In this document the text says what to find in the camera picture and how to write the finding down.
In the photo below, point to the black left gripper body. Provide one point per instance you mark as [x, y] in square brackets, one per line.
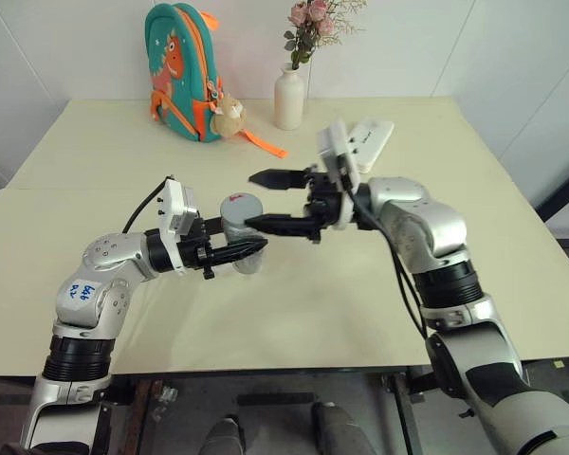
[194, 253]

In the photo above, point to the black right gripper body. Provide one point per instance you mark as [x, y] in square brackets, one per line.
[324, 199]

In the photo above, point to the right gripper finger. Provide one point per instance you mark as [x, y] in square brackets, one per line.
[277, 179]
[284, 224]

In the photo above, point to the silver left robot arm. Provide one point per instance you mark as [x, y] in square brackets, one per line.
[104, 251]

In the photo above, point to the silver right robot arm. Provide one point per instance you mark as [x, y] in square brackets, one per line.
[436, 223]

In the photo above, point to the grey jar lid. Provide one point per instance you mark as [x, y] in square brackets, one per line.
[239, 206]

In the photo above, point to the white ceramic vase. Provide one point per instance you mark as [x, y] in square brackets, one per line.
[289, 102]

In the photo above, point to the beige plush toy pendant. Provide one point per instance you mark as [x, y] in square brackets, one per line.
[227, 118]

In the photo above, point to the teal dinosaur backpack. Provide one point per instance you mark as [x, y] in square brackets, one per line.
[180, 71]

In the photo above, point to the black metal table crossbar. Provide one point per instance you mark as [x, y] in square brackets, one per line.
[275, 398]

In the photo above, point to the pink flower bouquet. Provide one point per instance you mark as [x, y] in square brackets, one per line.
[313, 23]

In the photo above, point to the dark rounded shape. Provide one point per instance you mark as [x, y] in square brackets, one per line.
[339, 431]
[223, 436]

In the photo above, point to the black furniture piece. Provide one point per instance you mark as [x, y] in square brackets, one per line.
[566, 204]

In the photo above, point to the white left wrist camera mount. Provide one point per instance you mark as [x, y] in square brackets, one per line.
[173, 208]

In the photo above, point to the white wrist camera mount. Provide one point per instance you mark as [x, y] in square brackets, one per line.
[334, 147]
[173, 208]

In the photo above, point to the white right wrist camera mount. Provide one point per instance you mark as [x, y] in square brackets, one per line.
[334, 147]

